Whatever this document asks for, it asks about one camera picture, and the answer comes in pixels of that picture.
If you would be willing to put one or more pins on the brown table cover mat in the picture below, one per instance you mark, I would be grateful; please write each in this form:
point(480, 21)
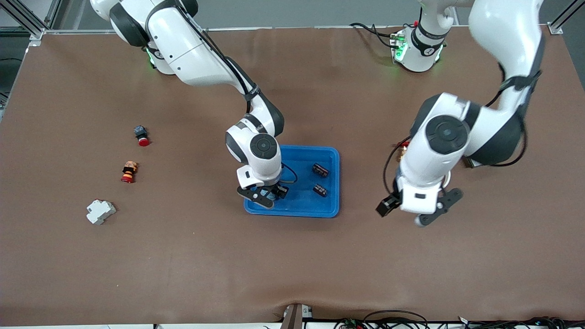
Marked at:
point(292, 256)

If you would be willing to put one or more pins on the blue bell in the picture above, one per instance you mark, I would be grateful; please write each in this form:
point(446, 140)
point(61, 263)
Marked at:
point(268, 195)

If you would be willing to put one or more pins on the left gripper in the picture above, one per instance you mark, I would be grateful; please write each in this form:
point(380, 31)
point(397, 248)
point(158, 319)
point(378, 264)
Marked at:
point(388, 204)

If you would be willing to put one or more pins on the white circuit breaker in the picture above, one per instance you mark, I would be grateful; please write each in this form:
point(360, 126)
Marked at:
point(100, 212)

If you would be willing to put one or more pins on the red button with dark body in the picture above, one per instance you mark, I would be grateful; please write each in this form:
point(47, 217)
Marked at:
point(141, 135)

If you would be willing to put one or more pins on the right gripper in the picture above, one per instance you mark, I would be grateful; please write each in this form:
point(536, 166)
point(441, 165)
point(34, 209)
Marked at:
point(279, 191)

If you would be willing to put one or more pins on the grey metal box module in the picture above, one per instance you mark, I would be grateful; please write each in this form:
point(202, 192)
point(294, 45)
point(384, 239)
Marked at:
point(470, 163)

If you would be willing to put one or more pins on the blue plastic tray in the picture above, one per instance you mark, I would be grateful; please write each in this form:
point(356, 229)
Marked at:
point(301, 205)

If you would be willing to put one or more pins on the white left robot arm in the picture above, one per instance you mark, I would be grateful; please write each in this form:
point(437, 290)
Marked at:
point(502, 27)

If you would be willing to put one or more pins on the dark electrolytic capacitor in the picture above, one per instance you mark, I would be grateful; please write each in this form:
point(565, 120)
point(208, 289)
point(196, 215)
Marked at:
point(320, 170)
point(320, 190)

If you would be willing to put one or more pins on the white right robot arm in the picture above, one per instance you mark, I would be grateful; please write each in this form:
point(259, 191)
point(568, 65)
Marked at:
point(183, 50)

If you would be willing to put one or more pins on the white curved plastic arc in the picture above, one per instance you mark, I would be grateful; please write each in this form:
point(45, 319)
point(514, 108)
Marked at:
point(449, 178)

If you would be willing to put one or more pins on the orange red black push button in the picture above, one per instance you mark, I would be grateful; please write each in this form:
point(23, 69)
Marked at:
point(129, 172)

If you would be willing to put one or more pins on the aluminium frame corner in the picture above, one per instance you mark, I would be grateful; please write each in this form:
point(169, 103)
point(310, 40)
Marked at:
point(555, 29)
point(36, 33)

